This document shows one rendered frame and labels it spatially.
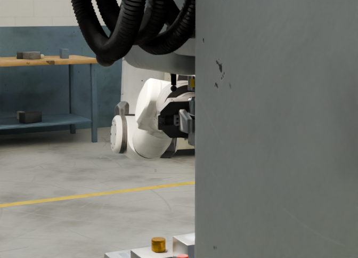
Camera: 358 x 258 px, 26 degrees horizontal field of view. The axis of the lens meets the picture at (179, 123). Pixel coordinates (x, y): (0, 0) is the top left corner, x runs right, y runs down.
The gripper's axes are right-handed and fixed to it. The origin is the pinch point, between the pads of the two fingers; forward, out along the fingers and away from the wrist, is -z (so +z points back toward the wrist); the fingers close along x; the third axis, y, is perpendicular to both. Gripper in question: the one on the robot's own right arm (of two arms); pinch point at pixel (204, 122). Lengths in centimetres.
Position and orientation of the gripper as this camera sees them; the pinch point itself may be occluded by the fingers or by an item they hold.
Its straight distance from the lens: 113.4
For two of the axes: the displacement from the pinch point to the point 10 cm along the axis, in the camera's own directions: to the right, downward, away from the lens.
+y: 0.0, 9.9, 1.6
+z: -1.8, -1.6, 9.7
